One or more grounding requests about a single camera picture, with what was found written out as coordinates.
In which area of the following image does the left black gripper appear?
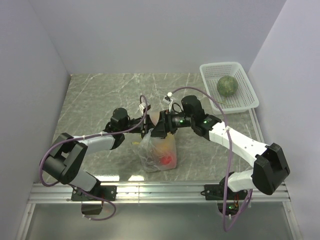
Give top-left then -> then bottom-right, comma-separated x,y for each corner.
121,113 -> 156,141

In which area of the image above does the purple cable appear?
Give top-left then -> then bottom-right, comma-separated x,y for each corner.
169,86 -> 253,232
39,94 -> 148,222

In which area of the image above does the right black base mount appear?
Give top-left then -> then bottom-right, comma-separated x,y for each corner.
204,183 -> 251,216

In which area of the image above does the aluminium rail frame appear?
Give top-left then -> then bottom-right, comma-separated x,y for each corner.
17,181 -> 303,240

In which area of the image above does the white plastic basket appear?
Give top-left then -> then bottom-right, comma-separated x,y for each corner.
199,62 -> 259,114

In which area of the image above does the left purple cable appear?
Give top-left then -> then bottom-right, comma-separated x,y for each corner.
39,94 -> 148,222

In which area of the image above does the green fake melon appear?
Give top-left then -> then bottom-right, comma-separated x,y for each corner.
216,76 -> 239,97

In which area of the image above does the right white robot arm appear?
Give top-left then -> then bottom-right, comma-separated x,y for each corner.
151,95 -> 291,200

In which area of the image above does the clear plastic bag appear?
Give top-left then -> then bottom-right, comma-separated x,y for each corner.
136,112 -> 178,173

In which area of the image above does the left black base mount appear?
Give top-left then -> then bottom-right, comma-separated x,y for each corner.
71,184 -> 117,221

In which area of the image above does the bright red fake apple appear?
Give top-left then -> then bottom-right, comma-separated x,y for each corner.
160,155 -> 174,166

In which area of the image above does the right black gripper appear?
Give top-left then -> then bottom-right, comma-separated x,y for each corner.
149,110 -> 195,138

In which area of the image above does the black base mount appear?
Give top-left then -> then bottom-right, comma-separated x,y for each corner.
71,184 -> 117,221
204,183 -> 251,216

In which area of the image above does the fake orange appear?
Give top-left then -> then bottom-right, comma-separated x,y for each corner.
155,141 -> 173,154

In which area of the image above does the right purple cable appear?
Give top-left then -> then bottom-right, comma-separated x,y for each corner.
169,86 -> 253,232

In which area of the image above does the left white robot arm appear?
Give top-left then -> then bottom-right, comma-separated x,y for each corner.
39,103 -> 150,201

